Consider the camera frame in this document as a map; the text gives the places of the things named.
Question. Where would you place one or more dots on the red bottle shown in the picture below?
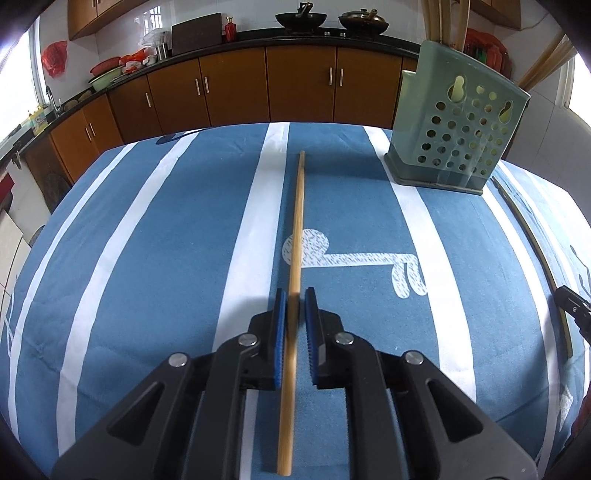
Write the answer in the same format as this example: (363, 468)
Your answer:
(230, 28)

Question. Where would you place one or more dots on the dark cutting board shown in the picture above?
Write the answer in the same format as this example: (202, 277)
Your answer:
(196, 28)

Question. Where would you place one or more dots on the green perforated chopstick holder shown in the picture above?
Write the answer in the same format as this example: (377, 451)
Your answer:
(429, 78)

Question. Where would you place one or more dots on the window beside red carton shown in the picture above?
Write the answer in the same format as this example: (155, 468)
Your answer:
(582, 83)

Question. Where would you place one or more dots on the yellow bottle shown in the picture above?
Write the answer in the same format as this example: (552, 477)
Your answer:
(39, 121)

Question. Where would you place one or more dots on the window above sink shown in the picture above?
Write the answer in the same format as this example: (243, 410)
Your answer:
(11, 83)

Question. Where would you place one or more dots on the black kitchen countertop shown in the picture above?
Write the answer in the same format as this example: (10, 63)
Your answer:
(258, 41)

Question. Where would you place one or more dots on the metal faucet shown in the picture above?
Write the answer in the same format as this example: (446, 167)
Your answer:
(51, 98)

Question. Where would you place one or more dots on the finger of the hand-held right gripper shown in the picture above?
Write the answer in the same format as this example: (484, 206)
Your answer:
(575, 307)

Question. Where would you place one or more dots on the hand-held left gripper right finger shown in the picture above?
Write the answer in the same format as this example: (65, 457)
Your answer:
(311, 337)

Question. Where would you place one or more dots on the white plastic bag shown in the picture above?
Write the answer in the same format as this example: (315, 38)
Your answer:
(154, 38)

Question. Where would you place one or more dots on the bamboo chopstick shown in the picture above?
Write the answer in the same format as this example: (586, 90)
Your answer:
(447, 21)
(298, 221)
(534, 242)
(429, 18)
(556, 64)
(542, 64)

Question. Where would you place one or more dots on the black wok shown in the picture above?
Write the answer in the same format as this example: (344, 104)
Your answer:
(301, 19)

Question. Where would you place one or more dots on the wooden base cabinets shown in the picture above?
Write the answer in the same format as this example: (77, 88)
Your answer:
(295, 87)

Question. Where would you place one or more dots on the wooden wall cabinets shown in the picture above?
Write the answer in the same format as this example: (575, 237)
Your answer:
(111, 14)

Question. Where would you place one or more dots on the lidded dark wok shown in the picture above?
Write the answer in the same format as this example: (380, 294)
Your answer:
(362, 22)

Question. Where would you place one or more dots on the steel pot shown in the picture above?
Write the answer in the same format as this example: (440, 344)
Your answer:
(161, 50)

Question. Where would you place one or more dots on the red and white bowls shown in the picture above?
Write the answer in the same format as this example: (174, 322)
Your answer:
(136, 63)

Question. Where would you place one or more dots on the red plastic bag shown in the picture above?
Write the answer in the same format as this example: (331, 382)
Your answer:
(54, 57)

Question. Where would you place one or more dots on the green basin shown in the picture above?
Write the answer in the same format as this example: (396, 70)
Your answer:
(104, 83)

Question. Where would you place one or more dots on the red basin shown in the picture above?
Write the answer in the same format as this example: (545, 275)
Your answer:
(108, 68)

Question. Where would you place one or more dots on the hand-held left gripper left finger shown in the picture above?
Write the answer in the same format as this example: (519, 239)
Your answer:
(278, 341)

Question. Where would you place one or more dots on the blue white striped tablecloth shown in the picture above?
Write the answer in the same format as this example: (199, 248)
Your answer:
(184, 277)

